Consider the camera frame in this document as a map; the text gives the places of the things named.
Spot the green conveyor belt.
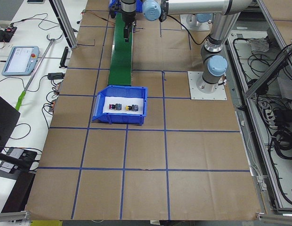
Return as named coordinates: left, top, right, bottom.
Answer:
left=108, top=13, right=132, bottom=86

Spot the black bar tool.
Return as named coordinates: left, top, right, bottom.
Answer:
left=59, top=46, right=69, bottom=68

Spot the white foam pad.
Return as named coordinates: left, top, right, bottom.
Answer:
left=103, top=97, right=146, bottom=114

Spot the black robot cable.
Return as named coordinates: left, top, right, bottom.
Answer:
left=166, top=14, right=209, bottom=45

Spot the blue bin far end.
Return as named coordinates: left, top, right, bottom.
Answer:
left=109, top=0, right=121, bottom=15

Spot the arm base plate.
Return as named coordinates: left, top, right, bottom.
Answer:
left=180, top=13, right=212, bottom=32

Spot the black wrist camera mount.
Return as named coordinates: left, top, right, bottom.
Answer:
left=109, top=0, right=122, bottom=19

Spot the aluminium frame post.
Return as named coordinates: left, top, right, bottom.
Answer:
left=49, top=0, right=77, bottom=49

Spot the blue bin near arm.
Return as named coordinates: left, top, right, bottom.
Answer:
left=92, top=85, right=148, bottom=125

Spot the yellow mushroom push button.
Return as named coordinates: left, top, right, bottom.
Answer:
left=125, top=105, right=138, bottom=112

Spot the black power adapter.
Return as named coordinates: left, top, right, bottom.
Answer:
left=47, top=73, right=65, bottom=80

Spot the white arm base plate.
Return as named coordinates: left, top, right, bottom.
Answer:
left=187, top=71, right=227, bottom=101

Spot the reacher grabber tool green handle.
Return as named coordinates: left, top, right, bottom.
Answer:
left=15, top=34, right=63, bottom=111

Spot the red mushroom push button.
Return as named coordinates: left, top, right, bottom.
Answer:
left=109, top=103, right=122, bottom=111

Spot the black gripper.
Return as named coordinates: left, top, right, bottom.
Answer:
left=121, top=0, right=136, bottom=42

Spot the blue teach pendant tablet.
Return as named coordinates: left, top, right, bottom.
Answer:
left=1, top=46, right=40, bottom=76

